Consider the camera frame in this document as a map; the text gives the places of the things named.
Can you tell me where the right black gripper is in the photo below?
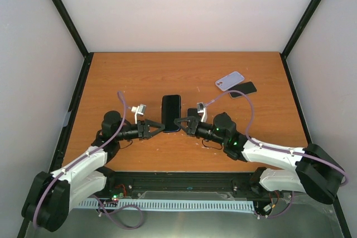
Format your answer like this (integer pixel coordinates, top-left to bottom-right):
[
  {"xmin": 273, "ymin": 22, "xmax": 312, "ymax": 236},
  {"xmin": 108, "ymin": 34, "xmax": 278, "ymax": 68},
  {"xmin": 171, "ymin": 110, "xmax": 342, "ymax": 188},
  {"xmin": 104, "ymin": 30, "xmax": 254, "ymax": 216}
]
[{"xmin": 174, "ymin": 116, "xmax": 226, "ymax": 145}]

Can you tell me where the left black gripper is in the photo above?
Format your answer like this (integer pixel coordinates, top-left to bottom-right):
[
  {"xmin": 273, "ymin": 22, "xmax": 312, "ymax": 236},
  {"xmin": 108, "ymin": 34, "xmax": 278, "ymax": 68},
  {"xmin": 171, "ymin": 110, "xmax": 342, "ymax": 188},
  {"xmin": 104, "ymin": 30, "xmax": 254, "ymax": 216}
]
[{"xmin": 115, "ymin": 119, "xmax": 165, "ymax": 141}]

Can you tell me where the black phone case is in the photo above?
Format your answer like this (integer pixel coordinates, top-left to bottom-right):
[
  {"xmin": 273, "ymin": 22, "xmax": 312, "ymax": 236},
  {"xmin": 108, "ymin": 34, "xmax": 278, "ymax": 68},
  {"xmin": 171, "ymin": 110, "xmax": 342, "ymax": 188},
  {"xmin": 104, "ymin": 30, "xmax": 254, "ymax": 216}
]
[{"xmin": 161, "ymin": 94, "xmax": 182, "ymax": 133}]

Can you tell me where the dark blue phone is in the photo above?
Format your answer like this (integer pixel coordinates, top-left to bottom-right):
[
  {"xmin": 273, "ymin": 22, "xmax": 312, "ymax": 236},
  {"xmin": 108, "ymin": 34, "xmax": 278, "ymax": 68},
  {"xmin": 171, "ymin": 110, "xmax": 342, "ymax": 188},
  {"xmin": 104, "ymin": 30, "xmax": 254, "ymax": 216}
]
[{"xmin": 162, "ymin": 95, "xmax": 181, "ymax": 132}]

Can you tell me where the lavender phone case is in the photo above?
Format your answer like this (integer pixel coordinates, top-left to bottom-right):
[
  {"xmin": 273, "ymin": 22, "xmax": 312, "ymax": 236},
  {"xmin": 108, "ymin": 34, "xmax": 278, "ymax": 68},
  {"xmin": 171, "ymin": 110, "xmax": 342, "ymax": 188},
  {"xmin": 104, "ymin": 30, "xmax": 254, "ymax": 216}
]
[{"xmin": 215, "ymin": 71, "xmax": 245, "ymax": 91}]

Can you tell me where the white phone black screen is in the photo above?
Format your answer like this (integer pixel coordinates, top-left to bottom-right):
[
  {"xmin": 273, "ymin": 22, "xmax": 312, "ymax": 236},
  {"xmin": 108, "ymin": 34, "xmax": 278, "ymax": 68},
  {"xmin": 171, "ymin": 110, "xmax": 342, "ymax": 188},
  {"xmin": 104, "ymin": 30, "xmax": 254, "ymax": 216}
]
[{"xmin": 229, "ymin": 81, "xmax": 257, "ymax": 98}]

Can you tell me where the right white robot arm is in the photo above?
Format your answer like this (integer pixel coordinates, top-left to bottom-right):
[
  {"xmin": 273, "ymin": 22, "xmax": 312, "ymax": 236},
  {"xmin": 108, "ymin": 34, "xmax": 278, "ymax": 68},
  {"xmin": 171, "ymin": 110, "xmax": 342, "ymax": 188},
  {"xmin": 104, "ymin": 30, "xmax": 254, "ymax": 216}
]
[{"xmin": 174, "ymin": 113, "xmax": 344, "ymax": 205}]

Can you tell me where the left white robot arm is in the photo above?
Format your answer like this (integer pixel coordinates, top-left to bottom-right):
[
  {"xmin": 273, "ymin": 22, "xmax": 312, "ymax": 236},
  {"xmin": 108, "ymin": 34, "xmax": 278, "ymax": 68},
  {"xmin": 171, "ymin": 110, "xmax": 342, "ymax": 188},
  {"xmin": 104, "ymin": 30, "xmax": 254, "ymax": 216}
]
[{"xmin": 21, "ymin": 110, "xmax": 165, "ymax": 232}]

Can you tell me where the left controller board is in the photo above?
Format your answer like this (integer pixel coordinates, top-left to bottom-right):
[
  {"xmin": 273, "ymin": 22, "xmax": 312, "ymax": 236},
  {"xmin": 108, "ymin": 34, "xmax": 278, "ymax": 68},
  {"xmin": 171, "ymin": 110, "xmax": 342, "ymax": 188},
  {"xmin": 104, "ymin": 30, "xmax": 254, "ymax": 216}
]
[{"xmin": 110, "ymin": 184, "xmax": 127, "ymax": 202}]

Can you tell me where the right controller wiring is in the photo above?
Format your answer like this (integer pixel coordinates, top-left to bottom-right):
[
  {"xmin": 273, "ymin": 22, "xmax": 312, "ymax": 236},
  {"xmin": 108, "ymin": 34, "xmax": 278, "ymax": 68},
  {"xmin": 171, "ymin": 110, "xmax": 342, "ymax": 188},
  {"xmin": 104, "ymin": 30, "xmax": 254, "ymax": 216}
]
[{"xmin": 262, "ymin": 192, "xmax": 282, "ymax": 213}]

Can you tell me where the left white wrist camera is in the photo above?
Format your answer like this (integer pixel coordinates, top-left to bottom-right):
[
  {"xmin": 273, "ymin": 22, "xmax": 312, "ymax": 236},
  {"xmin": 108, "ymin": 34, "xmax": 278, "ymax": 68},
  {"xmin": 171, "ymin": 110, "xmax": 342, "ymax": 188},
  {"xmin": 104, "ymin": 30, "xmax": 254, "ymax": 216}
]
[{"xmin": 130, "ymin": 104, "xmax": 147, "ymax": 124}]

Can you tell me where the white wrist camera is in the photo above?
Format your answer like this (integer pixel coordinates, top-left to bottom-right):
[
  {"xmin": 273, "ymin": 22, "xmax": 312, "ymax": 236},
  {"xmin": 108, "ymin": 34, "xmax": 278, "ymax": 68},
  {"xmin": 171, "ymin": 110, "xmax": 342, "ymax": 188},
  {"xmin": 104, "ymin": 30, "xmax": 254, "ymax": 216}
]
[
  {"xmin": 130, "ymin": 104, "xmax": 147, "ymax": 124},
  {"xmin": 197, "ymin": 102, "xmax": 208, "ymax": 123}
]

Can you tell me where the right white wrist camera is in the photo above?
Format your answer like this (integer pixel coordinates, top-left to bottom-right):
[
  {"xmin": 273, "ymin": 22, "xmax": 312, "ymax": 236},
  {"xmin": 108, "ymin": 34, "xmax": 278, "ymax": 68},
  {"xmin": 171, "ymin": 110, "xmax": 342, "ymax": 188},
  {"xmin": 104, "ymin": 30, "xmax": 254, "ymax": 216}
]
[{"xmin": 197, "ymin": 102, "xmax": 208, "ymax": 123}]

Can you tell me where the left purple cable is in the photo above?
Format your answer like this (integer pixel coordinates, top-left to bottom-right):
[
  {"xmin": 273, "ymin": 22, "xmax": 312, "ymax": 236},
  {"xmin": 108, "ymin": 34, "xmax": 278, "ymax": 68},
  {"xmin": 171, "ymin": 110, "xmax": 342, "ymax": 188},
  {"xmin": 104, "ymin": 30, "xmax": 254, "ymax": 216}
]
[{"xmin": 32, "ymin": 90, "xmax": 132, "ymax": 229}]

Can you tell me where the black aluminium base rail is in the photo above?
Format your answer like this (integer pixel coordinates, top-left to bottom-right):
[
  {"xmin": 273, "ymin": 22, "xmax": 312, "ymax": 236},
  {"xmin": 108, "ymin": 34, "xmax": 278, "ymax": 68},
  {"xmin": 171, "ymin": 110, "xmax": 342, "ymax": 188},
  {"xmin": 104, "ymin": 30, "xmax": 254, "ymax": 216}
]
[{"xmin": 36, "ymin": 171, "xmax": 335, "ymax": 202}]

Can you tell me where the light blue cable duct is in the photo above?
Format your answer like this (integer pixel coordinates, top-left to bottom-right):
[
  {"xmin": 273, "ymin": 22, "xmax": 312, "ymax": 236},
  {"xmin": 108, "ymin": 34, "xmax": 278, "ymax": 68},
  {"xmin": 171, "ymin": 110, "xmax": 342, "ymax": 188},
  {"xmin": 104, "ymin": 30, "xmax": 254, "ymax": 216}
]
[{"xmin": 76, "ymin": 198, "xmax": 255, "ymax": 211}]

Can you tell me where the left black table rail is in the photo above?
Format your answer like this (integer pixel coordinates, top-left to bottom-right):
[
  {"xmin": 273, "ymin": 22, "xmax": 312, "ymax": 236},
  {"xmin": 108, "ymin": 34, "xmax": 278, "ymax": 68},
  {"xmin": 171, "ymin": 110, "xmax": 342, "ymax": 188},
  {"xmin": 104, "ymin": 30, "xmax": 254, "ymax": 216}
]
[{"xmin": 49, "ymin": 52, "xmax": 94, "ymax": 172}]

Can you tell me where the black table rail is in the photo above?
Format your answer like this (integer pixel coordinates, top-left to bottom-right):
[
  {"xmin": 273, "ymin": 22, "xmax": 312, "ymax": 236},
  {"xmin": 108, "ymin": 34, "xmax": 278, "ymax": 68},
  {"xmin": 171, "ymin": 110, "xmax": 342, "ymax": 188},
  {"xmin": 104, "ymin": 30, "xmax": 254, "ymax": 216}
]
[
  {"xmin": 49, "ymin": 52, "xmax": 94, "ymax": 172},
  {"xmin": 279, "ymin": 53, "xmax": 312, "ymax": 144}
]

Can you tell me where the right black table rail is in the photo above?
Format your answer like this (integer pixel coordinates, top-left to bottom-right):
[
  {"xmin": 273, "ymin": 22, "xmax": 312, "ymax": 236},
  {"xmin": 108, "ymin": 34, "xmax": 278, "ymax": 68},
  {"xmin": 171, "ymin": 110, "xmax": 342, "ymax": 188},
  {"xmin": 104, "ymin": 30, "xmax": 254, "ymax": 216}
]
[{"xmin": 279, "ymin": 53, "xmax": 312, "ymax": 144}]

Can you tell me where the left black frame post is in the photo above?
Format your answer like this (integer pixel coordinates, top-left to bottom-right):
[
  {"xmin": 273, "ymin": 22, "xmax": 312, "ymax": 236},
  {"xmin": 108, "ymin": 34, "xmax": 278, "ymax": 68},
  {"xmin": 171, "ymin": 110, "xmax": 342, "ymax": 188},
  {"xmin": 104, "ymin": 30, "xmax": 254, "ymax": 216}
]
[{"xmin": 51, "ymin": 0, "xmax": 89, "ymax": 58}]

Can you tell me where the black frame post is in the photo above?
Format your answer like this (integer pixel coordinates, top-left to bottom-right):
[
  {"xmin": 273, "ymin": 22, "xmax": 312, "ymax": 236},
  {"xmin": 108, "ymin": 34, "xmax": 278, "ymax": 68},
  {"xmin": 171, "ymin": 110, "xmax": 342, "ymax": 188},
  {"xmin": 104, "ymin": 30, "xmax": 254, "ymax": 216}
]
[
  {"xmin": 281, "ymin": 0, "xmax": 322, "ymax": 61},
  {"xmin": 51, "ymin": 0, "xmax": 89, "ymax": 58}
]

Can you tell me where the right black frame post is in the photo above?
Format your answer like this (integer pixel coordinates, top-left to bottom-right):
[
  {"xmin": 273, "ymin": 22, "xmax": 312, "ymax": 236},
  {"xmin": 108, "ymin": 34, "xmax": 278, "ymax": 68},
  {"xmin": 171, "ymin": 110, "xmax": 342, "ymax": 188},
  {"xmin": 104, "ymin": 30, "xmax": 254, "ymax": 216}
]
[{"xmin": 281, "ymin": 0, "xmax": 322, "ymax": 61}]

